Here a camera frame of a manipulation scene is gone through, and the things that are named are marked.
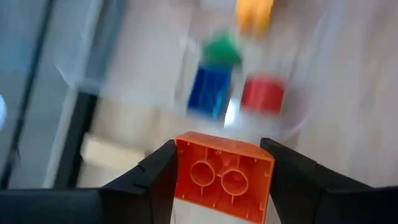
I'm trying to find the natural wooden block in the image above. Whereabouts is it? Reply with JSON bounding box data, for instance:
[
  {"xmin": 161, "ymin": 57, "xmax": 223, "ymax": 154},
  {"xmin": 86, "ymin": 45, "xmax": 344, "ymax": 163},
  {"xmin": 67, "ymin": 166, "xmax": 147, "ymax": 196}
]
[{"xmin": 80, "ymin": 133, "xmax": 146, "ymax": 171}]

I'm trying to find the black metal table frame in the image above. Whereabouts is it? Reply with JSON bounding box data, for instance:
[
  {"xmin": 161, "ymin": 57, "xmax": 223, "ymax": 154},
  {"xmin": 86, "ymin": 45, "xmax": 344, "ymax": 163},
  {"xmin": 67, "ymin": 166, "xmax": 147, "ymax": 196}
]
[{"xmin": 52, "ymin": 91, "xmax": 99, "ymax": 189}]

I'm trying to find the small red block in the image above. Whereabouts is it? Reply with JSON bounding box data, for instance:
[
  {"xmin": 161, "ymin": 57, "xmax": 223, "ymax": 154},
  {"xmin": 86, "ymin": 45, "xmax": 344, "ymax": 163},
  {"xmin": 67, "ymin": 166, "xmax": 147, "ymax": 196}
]
[{"xmin": 241, "ymin": 74, "xmax": 285, "ymax": 114}]

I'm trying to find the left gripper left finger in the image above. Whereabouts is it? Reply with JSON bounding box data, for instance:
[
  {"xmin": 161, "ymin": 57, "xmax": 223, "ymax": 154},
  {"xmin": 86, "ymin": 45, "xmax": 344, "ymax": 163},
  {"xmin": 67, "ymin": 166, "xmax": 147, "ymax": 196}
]
[{"xmin": 99, "ymin": 139, "xmax": 179, "ymax": 224}]

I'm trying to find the small orange building brick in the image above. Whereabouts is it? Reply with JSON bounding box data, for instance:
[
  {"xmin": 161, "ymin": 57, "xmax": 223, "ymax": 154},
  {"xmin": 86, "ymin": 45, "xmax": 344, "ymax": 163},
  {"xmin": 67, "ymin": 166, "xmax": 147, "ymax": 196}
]
[{"xmin": 174, "ymin": 130, "xmax": 276, "ymax": 224}]

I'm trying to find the clear plastic container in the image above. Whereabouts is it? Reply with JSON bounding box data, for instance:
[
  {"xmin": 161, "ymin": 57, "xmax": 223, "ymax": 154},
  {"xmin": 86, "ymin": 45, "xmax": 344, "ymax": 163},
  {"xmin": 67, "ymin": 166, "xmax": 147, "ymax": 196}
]
[{"xmin": 51, "ymin": 0, "xmax": 315, "ymax": 144}]

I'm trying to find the small blue building brick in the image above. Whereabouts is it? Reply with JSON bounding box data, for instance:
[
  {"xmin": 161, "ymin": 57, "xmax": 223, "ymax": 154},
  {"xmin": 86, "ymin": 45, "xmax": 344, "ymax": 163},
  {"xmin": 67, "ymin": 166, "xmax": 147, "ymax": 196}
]
[{"xmin": 186, "ymin": 63, "xmax": 234, "ymax": 121}]

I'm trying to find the small yellow block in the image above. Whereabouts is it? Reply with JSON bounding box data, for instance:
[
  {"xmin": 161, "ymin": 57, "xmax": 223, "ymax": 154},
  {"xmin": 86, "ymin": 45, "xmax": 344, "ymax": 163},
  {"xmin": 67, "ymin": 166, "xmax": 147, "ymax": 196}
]
[{"xmin": 234, "ymin": 0, "xmax": 274, "ymax": 37}]

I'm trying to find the green triangular block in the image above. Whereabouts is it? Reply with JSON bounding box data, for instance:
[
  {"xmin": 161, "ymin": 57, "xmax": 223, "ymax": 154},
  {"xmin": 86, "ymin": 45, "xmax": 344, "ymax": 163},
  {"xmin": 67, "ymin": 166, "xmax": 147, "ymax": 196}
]
[{"xmin": 200, "ymin": 29, "xmax": 243, "ymax": 68}]

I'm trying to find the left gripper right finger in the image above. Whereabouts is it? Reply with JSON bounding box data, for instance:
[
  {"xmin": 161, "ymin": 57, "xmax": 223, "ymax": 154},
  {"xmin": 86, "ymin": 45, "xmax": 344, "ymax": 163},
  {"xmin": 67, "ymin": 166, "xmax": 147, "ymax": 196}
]
[{"xmin": 259, "ymin": 138, "xmax": 376, "ymax": 224}]

